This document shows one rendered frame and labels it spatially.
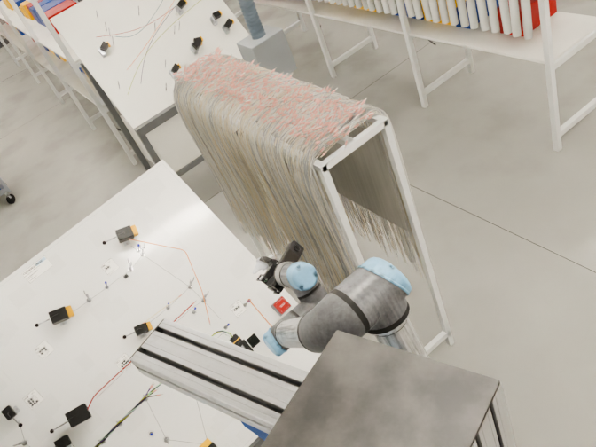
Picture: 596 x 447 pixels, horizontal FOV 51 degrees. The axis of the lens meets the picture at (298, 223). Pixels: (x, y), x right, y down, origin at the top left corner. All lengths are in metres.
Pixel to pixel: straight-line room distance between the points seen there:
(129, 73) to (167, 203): 2.55
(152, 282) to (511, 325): 1.93
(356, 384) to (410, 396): 0.08
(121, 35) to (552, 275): 3.44
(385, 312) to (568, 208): 2.81
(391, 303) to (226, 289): 1.14
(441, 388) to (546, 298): 2.76
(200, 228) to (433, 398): 1.72
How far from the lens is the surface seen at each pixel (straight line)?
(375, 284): 1.31
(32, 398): 2.35
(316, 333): 1.31
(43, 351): 2.35
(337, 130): 2.37
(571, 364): 3.31
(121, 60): 4.94
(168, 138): 4.83
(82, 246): 2.41
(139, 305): 2.35
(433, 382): 0.84
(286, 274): 1.69
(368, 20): 5.36
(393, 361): 0.87
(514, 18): 4.04
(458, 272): 3.76
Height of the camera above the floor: 2.71
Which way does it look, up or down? 37 degrees down
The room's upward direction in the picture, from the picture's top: 25 degrees counter-clockwise
